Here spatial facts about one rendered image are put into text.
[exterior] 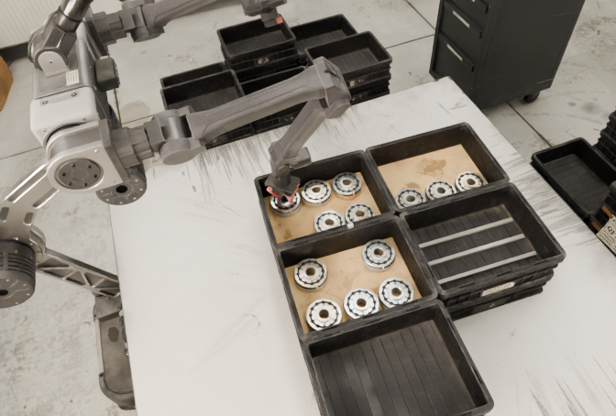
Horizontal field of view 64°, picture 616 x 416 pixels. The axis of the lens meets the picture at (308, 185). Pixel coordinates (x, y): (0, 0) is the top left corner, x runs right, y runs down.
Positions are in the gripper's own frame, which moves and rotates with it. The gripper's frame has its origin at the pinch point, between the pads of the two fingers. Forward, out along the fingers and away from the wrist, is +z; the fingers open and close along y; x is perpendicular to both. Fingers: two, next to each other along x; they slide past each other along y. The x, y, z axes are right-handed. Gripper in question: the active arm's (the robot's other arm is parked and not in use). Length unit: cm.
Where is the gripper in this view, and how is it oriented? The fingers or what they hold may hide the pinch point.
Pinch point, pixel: (284, 198)
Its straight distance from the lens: 167.5
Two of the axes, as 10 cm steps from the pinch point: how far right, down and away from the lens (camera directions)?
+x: -4.1, 7.2, -5.6
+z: 0.6, 6.3, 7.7
